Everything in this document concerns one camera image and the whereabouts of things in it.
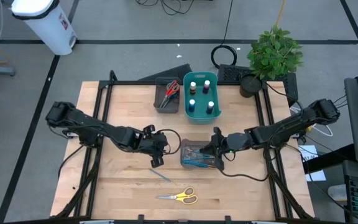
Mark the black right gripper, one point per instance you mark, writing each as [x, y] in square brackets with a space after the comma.
[222, 144]

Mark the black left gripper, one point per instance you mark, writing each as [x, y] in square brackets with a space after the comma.
[152, 144]

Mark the thin blue paintbrush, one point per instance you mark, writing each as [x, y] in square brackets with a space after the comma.
[197, 152]

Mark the blue and orange pens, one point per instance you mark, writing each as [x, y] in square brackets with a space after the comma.
[197, 164]

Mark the blue paint bottle white cap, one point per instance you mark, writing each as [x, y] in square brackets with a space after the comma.
[191, 105]

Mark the maroon paint bottle white cap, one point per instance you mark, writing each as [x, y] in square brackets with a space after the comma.
[206, 86]

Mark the brown paint bottle white cap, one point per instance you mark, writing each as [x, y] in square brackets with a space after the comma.
[192, 88]

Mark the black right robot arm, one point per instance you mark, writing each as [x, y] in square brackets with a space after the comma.
[284, 129]

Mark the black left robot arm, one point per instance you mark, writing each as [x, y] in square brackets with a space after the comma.
[104, 130]

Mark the wide grey translucent bin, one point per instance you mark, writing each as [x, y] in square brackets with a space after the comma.
[191, 144]

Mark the narrow grey translucent bin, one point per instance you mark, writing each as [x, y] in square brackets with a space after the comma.
[158, 93]

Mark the teal plastic bin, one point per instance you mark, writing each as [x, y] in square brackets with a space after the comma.
[200, 98]

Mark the black plant pot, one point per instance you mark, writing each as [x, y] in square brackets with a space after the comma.
[250, 87]

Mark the black perforated panel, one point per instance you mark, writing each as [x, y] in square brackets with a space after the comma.
[232, 73]

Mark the white paper sheet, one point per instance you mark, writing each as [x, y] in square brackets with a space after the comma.
[308, 151]

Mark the green leafy plant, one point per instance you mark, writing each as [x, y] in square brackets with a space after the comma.
[275, 53]

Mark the black desk beam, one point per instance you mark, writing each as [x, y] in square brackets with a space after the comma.
[328, 158]

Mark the white trash bin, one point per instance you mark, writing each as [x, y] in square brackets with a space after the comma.
[48, 28]

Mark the black table edge bracket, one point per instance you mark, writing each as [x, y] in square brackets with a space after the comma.
[141, 217]
[227, 218]

